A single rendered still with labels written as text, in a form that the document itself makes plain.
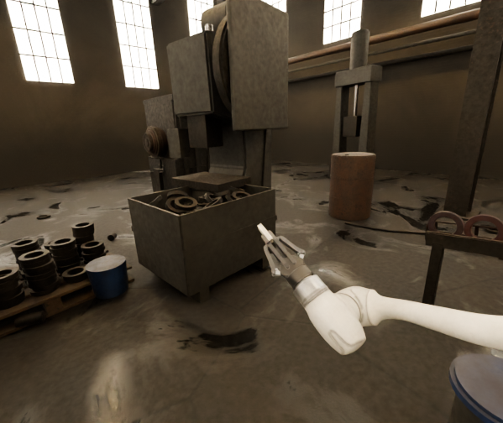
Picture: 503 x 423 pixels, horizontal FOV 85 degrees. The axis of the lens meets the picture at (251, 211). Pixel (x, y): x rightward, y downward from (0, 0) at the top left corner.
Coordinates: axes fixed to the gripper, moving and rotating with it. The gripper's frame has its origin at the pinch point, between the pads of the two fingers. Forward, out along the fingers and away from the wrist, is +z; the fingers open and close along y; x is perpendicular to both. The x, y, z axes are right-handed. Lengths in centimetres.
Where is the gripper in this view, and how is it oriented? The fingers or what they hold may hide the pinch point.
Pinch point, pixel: (265, 233)
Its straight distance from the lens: 91.6
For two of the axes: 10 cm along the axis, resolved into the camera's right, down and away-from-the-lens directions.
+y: 8.3, -5.4, 1.7
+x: -1.6, -5.0, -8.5
